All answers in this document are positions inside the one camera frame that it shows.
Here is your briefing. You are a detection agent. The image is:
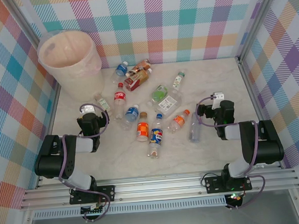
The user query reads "red and gold drink carton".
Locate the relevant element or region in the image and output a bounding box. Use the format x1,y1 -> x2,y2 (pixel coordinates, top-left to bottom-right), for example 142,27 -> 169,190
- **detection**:
123,71 -> 151,93

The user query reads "white slotted cable duct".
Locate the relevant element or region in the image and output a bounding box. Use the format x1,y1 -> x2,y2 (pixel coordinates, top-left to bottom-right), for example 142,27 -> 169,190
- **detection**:
33,195 -> 227,220

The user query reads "blue label white cap bottle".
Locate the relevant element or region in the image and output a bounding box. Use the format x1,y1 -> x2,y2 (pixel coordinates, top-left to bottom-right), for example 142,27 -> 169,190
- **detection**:
109,61 -> 130,84

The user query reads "small green white label bottle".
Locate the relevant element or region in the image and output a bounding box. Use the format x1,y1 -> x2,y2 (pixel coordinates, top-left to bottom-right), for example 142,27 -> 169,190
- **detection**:
93,92 -> 112,115

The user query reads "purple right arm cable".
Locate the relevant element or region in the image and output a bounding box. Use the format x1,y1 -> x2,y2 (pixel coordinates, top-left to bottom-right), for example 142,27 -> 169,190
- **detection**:
194,91 -> 269,213

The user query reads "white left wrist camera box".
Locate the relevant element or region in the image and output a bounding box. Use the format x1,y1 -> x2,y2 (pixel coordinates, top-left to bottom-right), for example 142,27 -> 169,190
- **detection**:
79,103 -> 97,114

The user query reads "green cap white label bottle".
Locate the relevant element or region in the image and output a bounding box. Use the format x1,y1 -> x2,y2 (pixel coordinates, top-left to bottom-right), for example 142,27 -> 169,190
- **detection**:
170,69 -> 189,96

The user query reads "aluminium frame post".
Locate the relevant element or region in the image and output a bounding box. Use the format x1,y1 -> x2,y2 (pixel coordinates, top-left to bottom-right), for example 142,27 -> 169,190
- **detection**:
233,0 -> 290,63
2,0 -> 49,59

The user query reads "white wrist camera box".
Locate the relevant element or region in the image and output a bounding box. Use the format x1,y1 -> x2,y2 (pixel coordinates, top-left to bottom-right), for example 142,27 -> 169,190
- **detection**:
79,103 -> 97,114
211,91 -> 227,108

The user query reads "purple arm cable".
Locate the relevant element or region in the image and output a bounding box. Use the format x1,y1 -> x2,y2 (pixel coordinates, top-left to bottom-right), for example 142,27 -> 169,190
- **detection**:
194,91 -> 269,213
53,102 -> 117,224

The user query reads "tan drink white cap bottle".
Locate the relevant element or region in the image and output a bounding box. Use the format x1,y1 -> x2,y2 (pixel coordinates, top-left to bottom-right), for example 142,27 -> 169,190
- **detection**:
125,67 -> 154,81

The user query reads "green label plastic bottle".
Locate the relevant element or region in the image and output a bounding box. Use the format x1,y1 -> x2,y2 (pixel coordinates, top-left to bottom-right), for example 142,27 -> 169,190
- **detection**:
145,83 -> 170,108

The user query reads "clear square white label bottle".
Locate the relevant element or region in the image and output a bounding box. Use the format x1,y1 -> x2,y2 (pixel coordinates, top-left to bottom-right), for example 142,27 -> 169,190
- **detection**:
156,89 -> 184,117

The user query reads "brown label plastic bottle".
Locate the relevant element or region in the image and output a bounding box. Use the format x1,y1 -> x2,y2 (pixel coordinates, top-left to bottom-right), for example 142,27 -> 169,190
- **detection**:
128,58 -> 152,75

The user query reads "small black controller board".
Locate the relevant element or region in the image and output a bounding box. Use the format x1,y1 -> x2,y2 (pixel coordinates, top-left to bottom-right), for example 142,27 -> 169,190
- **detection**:
80,204 -> 108,216
226,192 -> 244,208

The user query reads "orange label gold cap bottle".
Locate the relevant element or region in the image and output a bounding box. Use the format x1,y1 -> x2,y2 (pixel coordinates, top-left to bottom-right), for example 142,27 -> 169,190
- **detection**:
134,111 -> 152,143

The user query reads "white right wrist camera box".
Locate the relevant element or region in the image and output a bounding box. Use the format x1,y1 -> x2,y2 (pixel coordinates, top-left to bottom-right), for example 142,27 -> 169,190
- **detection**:
211,91 -> 227,108

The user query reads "aluminium mounting rail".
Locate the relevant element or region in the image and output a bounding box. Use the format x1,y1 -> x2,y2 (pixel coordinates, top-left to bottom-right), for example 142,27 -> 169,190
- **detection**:
18,165 -> 299,210

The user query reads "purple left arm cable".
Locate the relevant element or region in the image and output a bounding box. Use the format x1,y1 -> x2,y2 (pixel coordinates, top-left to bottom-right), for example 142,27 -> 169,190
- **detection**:
53,102 -> 117,224

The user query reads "blue yellow label cola bottle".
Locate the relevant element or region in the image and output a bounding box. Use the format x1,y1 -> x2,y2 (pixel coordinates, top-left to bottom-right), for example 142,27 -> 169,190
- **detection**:
144,113 -> 167,160

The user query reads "red label cola bottle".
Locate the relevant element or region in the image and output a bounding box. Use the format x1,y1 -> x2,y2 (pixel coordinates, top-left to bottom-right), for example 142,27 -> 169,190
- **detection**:
112,82 -> 129,120

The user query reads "clear purple tinted bottle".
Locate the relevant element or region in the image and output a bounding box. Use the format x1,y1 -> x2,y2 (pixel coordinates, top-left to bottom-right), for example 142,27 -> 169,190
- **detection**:
186,110 -> 203,144

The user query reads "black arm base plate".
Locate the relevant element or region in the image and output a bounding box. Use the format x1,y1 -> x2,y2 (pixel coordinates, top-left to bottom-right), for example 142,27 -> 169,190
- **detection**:
204,173 -> 253,195
68,185 -> 117,205

